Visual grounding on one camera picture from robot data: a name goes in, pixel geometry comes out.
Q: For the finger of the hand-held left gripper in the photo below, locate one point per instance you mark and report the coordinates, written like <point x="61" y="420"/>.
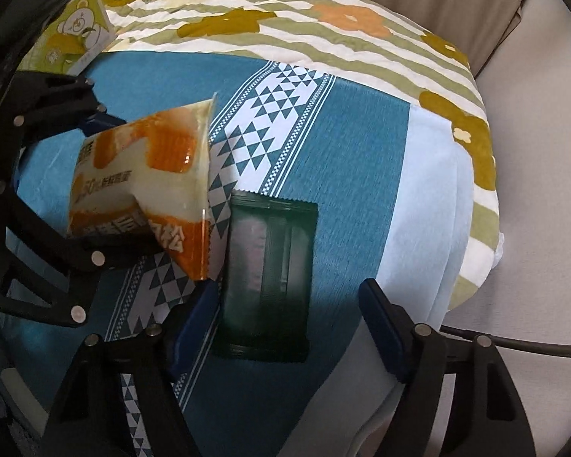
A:
<point x="100" y="122"/>
<point x="119" y="255"/>

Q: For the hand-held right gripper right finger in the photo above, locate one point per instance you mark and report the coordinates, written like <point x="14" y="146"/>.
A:
<point x="383" y="328"/>

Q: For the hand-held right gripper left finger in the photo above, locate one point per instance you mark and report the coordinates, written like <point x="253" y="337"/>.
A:
<point x="195" y="328"/>

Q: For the orange bread snack packet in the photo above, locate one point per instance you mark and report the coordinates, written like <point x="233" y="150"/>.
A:
<point x="147" y="176"/>

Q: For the dark green snack packet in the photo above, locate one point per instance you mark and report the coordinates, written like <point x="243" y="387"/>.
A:
<point x="271" y="276"/>

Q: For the yellow-green bear print box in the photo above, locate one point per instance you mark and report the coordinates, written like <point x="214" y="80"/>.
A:
<point x="71" y="28"/>

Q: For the blue patterned bed sheet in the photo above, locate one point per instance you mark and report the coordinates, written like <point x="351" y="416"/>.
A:
<point x="352" y="176"/>

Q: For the floral striped blanket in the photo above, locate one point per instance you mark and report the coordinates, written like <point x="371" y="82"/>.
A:
<point x="314" y="33"/>

